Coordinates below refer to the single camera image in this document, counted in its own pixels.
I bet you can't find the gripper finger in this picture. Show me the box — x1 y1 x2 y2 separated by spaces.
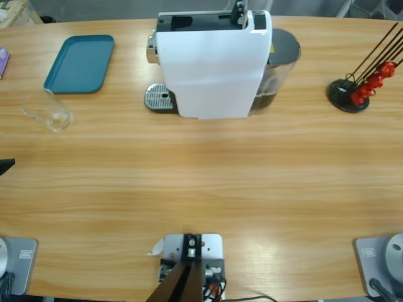
0 158 16 176

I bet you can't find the clear drinking glass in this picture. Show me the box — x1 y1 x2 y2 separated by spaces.
20 87 76 133

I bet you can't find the grey coffee machine lever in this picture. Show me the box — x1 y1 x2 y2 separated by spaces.
229 0 249 30

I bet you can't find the white capsule coffee machine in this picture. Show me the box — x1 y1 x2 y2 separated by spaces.
144 9 273 121

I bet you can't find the red coffee capsule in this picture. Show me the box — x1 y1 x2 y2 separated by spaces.
349 91 366 106
380 61 398 79
358 84 376 99
366 74 385 91

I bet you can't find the purple packet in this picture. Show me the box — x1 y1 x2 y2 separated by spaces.
0 46 10 80

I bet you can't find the teal plastic tray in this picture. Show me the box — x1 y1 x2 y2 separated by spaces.
43 34 116 94

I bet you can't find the wooden crate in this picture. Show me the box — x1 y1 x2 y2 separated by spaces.
0 0 43 29

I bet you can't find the white paper tag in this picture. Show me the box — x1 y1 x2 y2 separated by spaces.
146 238 165 256

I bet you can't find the clear water tank dark lid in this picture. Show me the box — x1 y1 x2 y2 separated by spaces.
250 27 302 116

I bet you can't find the black capsule holder with rods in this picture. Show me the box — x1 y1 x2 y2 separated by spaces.
326 21 403 114

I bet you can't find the clear plastic bin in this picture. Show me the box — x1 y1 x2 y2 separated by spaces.
382 0 403 20

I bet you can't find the grey base plate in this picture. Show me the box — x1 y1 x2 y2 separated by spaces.
352 235 403 298
0 237 40 296

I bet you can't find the black base cable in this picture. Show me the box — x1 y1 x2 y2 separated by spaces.
0 272 15 296
368 278 397 302

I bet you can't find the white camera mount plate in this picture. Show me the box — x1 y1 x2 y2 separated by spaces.
159 233 226 299

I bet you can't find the red and black cable bundle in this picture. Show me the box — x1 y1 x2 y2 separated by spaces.
201 278 227 300

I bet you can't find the black table edge cable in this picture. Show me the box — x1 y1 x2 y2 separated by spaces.
226 294 278 302

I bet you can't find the white frame leg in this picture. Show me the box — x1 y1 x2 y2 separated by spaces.
335 0 352 18

